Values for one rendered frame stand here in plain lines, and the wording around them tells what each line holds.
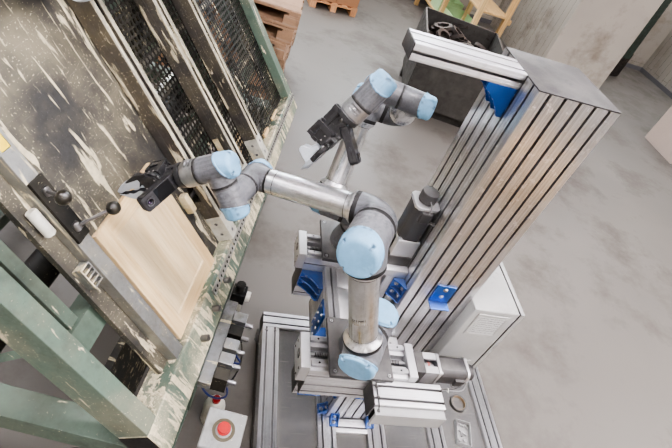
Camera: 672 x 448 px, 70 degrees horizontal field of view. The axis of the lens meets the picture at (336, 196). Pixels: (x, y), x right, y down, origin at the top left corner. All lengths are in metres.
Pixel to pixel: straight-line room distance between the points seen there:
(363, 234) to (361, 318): 0.28
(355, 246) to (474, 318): 0.80
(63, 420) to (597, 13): 7.89
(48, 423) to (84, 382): 0.36
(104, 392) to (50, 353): 0.19
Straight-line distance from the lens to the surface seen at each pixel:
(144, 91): 1.75
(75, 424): 1.77
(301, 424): 2.48
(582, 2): 8.12
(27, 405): 1.82
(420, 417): 1.81
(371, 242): 1.14
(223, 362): 1.89
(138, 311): 1.59
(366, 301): 1.29
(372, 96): 1.32
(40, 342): 1.35
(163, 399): 1.66
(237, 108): 2.36
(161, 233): 1.75
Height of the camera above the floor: 2.41
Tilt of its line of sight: 38 degrees down
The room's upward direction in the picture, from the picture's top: 22 degrees clockwise
